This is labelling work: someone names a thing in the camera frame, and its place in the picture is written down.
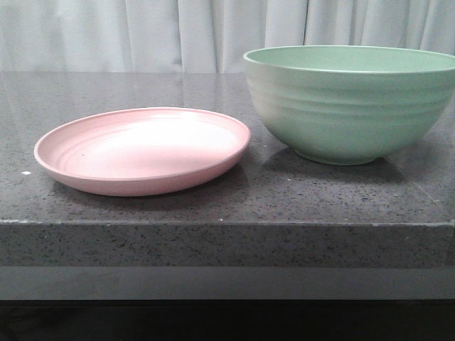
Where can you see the pink plate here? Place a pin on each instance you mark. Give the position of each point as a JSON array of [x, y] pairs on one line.
[[140, 152]]

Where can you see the green bowl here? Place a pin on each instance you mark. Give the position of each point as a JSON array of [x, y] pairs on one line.
[[346, 104]]

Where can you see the white curtain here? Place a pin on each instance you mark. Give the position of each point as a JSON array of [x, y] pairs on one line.
[[204, 36]]

